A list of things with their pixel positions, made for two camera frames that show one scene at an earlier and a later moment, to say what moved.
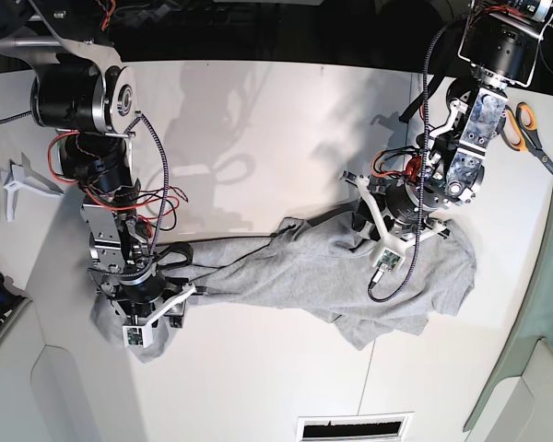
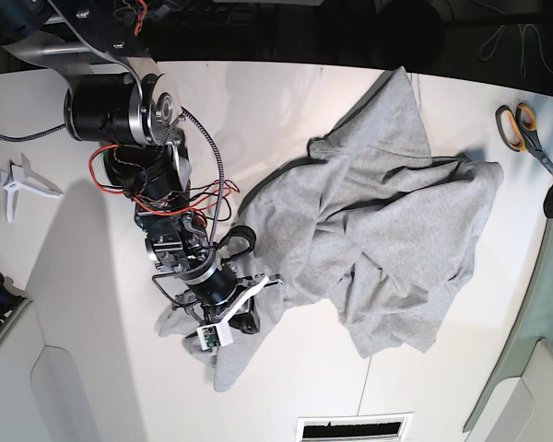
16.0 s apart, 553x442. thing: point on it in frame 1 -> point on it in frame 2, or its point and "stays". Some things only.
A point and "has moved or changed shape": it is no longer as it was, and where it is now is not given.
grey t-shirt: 322,268 has moved or changed shape
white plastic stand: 19,176 stays
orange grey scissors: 518,132 stays
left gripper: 140,303 -> 224,296
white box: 528,399 stays
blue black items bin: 2,303 stays
